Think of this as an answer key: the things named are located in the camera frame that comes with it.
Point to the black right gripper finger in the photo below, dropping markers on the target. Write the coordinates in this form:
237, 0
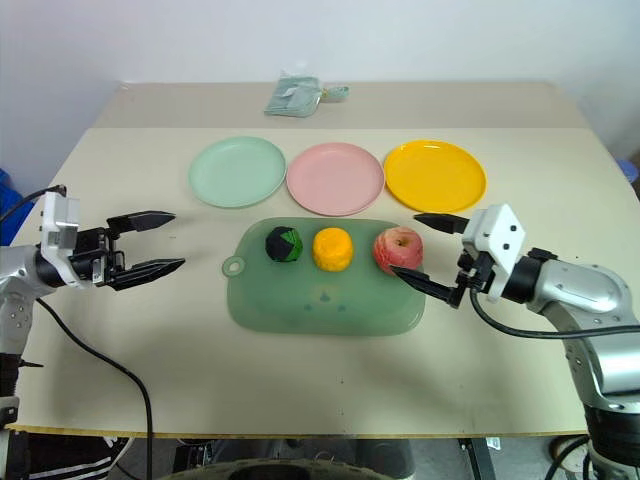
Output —
442, 221
425, 286

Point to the small teal packaged item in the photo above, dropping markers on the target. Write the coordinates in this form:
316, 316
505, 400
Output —
337, 92

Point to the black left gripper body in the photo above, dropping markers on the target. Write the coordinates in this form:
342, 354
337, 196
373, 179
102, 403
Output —
92, 260

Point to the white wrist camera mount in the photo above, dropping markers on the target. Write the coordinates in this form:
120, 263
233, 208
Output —
500, 225
60, 215

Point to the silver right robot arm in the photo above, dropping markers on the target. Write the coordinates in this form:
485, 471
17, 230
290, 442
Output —
580, 285

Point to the blue round container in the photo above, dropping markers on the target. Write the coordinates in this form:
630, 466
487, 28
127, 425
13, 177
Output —
630, 171

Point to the black white striped fabric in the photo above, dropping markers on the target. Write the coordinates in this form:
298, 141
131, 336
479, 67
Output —
70, 460

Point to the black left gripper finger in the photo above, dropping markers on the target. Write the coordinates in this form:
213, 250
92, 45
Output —
147, 221
150, 271

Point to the red apple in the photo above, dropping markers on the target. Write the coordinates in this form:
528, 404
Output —
397, 250

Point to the dark green black ball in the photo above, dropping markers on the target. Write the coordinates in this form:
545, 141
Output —
284, 244

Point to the yellow plate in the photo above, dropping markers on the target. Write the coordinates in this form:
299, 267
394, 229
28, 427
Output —
435, 176

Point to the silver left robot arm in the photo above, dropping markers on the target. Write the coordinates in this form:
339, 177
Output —
15, 265

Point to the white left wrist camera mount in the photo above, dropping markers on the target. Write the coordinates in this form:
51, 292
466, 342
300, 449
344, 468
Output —
60, 215

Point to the translucent green cutting board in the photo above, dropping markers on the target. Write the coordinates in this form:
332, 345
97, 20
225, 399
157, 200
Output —
325, 310

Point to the yellow orange fruit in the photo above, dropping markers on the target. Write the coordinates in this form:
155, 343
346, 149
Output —
333, 249

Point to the black metal table leg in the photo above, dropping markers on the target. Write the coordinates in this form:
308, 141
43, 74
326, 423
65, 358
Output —
477, 457

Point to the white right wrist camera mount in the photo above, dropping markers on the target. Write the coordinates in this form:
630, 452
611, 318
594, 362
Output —
500, 225

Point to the teal cloth in plastic bag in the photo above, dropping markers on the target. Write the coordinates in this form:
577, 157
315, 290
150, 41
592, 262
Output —
292, 97

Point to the pink plate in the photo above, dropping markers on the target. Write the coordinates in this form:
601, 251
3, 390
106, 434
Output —
335, 179

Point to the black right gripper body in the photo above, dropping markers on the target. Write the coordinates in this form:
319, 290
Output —
477, 277

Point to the mint green plate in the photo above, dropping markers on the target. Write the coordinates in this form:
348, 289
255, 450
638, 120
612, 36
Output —
237, 172

